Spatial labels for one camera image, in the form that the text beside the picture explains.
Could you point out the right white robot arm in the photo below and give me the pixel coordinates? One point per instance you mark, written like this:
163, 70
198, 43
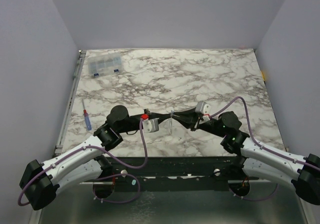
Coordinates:
260, 160

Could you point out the clear plastic organizer box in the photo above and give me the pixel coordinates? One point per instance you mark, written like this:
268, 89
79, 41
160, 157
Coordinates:
103, 65

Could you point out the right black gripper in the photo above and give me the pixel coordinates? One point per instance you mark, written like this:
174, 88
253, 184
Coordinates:
194, 117

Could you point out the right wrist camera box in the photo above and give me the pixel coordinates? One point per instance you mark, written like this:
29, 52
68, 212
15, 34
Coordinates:
203, 109

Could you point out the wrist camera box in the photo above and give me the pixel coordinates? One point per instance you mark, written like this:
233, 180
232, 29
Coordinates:
203, 109
149, 124

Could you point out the aluminium frame rail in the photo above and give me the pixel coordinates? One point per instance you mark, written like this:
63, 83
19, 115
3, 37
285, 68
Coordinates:
75, 81

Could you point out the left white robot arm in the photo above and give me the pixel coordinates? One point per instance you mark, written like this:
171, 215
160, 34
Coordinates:
42, 182

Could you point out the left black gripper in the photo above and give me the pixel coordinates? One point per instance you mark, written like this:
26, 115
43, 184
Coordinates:
162, 117

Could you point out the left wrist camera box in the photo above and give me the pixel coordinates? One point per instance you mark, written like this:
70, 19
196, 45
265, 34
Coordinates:
149, 124

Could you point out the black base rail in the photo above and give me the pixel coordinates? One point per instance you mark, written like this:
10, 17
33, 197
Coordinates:
169, 174

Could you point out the silver metal bottle opener keychain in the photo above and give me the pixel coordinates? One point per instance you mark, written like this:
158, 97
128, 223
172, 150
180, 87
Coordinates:
171, 125

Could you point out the blue handled screwdriver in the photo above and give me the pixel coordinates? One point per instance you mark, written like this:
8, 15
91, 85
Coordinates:
86, 117

